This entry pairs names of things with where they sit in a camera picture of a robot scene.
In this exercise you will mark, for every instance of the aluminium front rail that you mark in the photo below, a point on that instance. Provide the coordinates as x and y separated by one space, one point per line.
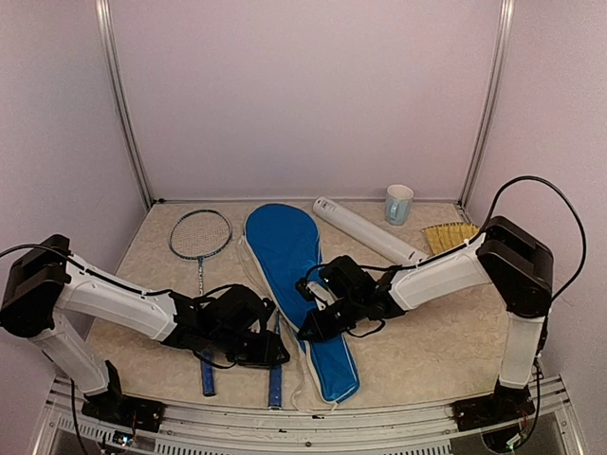
429 428

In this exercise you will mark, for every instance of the white shuttlecock tube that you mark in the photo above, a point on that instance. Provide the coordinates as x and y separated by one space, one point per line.
367 233

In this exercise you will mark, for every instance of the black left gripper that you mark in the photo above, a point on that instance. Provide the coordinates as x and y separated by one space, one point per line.
266 354

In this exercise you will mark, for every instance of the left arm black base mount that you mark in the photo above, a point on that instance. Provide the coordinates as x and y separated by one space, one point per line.
114 407

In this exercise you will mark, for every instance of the light blue ceramic mug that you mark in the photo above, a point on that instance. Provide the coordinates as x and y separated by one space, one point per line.
398 202

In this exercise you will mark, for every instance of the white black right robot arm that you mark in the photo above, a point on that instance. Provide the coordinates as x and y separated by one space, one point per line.
502 254

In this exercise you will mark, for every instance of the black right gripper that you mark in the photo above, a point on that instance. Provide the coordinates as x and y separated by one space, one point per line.
321 332

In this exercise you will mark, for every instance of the left aluminium corner post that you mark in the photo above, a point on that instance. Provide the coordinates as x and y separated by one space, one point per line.
111 56

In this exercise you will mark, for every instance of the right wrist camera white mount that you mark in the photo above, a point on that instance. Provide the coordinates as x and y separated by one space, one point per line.
314 295

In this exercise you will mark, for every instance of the blue badminton racket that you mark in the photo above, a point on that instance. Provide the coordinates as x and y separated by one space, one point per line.
274 398
199 235

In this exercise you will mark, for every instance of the blue racket cover bag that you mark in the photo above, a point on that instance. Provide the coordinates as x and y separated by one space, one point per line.
284 242

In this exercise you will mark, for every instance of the aluminium corner post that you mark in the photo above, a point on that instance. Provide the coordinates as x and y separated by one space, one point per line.
111 56
496 71

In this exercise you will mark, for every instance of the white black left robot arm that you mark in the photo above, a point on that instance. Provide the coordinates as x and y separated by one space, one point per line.
49 280

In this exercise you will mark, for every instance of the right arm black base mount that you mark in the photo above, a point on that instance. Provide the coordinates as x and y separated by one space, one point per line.
504 404

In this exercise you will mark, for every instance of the right aluminium corner post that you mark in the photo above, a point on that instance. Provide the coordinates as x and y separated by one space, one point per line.
496 71

